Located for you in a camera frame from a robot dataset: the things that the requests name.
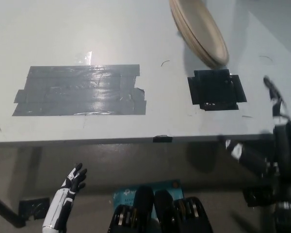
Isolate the grey duct tape patch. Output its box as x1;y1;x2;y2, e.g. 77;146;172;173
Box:
11;64;147;117

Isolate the black floor tape patch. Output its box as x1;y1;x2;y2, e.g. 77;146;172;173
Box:
18;197;50;220
242;186;279;207

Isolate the teal cardboard box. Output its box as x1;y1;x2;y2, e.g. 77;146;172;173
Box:
112;179;185;219

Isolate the clear tape piece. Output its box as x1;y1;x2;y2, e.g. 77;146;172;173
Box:
75;50;93;65

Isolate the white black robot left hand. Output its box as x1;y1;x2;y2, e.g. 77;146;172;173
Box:
42;162;88;230

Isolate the stack of beige paper plates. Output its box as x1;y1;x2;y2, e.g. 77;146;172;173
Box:
169;0;230;68

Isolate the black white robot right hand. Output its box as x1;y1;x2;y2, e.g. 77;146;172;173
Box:
217;75;291;204

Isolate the black tape square patch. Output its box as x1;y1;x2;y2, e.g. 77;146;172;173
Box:
187;69;248;112

